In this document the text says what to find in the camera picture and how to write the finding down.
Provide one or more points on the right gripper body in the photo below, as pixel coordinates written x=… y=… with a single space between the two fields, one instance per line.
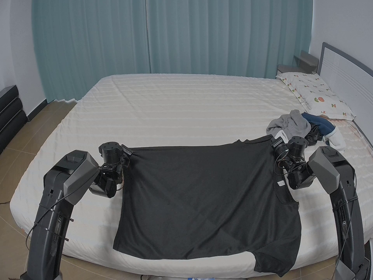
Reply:
x=281 y=147

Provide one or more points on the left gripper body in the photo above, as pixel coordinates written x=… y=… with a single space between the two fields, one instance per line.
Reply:
x=125 y=155

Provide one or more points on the black T-shirt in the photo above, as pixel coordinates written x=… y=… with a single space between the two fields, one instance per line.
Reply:
x=204 y=200

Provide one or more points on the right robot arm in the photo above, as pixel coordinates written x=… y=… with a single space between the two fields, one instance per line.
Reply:
x=329 y=171

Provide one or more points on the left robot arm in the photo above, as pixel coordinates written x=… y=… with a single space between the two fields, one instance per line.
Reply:
x=72 y=171

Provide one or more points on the pile of clothes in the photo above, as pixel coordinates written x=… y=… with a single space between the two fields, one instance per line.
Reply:
x=294 y=124

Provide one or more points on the white printed pillow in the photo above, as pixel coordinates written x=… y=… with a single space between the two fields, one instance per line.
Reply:
x=314 y=95

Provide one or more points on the bed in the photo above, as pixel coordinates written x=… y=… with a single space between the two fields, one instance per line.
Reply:
x=189 y=106

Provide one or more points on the grey bedside table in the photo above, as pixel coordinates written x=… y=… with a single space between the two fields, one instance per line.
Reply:
x=304 y=60

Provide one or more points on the blue-green curtain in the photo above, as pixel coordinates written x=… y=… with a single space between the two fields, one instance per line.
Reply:
x=227 y=25
x=93 y=39

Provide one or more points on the black chest of drawers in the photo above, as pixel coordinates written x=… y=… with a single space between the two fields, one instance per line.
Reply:
x=11 y=115

